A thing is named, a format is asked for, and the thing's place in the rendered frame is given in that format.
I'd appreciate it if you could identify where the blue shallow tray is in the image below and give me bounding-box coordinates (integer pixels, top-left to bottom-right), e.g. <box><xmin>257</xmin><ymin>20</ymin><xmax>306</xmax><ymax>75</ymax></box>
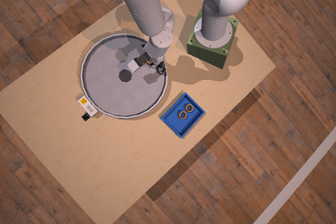
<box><xmin>160</xmin><ymin>92</ymin><xmax>205</xmax><ymax>139</ymax></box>

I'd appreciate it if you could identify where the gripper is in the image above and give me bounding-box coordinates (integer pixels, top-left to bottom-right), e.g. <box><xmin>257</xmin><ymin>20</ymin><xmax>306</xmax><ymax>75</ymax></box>
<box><xmin>142</xmin><ymin>44</ymin><xmax>165</xmax><ymax>68</ymax></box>

